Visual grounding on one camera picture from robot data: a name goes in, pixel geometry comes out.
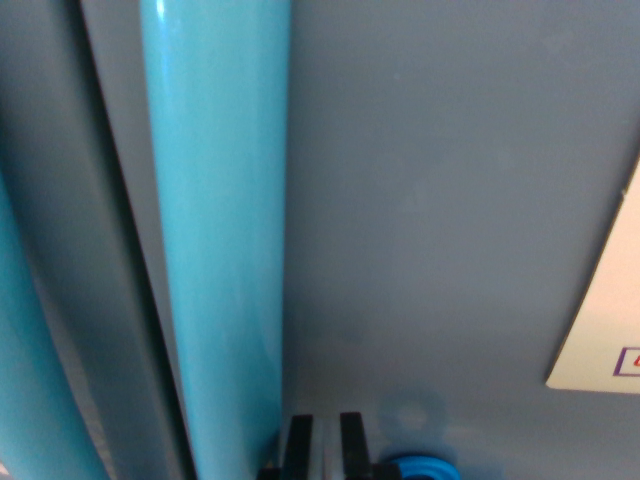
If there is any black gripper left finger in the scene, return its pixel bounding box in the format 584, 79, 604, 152
257, 414, 327, 480

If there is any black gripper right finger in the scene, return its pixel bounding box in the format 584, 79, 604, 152
325, 411, 402, 480

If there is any grey fridge door with card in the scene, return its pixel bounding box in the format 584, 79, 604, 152
78, 0, 640, 480

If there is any cream shopping list card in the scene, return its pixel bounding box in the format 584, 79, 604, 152
544, 157, 640, 394

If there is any blue ring-shaped magnet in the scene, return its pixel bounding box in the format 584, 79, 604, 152
377, 452, 459, 480

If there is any teal handle of carded door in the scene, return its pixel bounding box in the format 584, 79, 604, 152
139, 0, 293, 480

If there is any teal handle of dispenser door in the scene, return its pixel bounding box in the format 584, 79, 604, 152
0, 164, 109, 480

